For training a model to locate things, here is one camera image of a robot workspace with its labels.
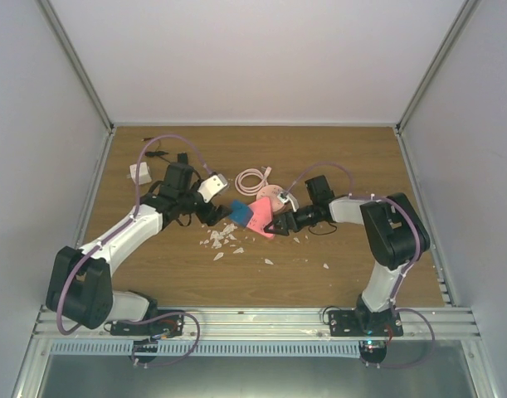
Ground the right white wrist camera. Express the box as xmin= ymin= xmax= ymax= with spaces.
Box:
xmin=277 ymin=191 xmax=300 ymax=212

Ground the grey slotted cable duct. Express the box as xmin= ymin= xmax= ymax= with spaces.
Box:
xmin=50 ymin=339 xmax=360 ymax=358

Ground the white tiger cube adapter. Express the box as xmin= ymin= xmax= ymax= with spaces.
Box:
xmin=126 ymin=162 xmax=152 ymax=186

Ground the pink power strip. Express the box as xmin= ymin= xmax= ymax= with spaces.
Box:
xmin=246 ymin=197 xmax=275 ymax=239

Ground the aluminium front rail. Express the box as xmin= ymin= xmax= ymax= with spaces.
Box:
xmin=32 ymin=304 xmax=482 ymax=342

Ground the pink round socket hub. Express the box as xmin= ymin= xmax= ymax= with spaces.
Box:
xmin=256 ymin=184 xmax=286 ymax=214

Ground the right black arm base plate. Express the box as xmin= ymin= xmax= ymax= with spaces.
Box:
xmin=321 ymin=306 xmax=404 ymax=338

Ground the black plug adapter with cable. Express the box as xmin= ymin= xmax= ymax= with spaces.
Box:
xmin=139 ymin=137 xmax=188 ymax=164

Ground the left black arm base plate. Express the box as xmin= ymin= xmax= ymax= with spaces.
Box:
xmin=104 ymin=309 xmax=185 ymax=337

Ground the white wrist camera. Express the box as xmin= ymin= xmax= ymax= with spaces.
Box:
xmin=197 ymin=173 xmax=229 ymax=203
xmin=277 ymin=191 xmax=300 ymax=212

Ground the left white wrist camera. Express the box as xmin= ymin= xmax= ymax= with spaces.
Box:
xmin=197 ymin=173 xmax=229 ymax=203

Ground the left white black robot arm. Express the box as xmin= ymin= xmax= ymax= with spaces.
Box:
xmin=46 ymin=163 xmax=231 ymax=335

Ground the dark blue cube socket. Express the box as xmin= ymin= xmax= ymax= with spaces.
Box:
xmin=229 ymin=200 xmax=254 ymax=227

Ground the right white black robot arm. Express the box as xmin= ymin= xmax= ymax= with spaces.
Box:
xmin=264 ymin=175 xmax=431 ymax=336

